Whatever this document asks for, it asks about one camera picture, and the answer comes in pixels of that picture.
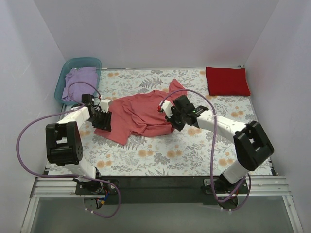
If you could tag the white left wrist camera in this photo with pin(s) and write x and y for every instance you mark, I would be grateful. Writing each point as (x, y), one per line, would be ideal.
(104, 105)

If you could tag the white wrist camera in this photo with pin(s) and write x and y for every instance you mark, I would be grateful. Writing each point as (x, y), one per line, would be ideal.
(104, 105)
(165, 106)

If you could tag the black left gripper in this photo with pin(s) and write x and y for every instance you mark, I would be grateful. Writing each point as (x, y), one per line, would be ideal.
(101, 119)

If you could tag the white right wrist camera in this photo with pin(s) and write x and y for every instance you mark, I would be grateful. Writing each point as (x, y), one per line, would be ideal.
(165, 106)

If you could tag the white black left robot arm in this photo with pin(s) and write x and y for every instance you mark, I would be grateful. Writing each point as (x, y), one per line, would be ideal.
(64, 145)

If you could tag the lilac t shirt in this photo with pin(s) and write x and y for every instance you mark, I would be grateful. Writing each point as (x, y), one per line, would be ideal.
(80, 81)

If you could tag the salmon pink t shirt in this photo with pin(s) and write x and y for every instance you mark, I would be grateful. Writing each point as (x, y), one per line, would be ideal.
(137, 115)

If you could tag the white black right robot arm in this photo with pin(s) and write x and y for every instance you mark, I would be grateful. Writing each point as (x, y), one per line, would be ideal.
(252, 144)

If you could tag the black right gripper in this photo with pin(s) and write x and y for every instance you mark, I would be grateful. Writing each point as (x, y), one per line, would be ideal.
(175, 119)

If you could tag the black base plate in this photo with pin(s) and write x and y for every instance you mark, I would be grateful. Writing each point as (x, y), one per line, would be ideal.
(146, 197)

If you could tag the folded red t shirt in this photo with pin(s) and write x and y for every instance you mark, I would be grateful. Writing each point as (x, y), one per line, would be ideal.
(227, 82)

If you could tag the teal plastic basket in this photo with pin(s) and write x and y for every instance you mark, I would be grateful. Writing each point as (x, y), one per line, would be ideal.
(75, 63)

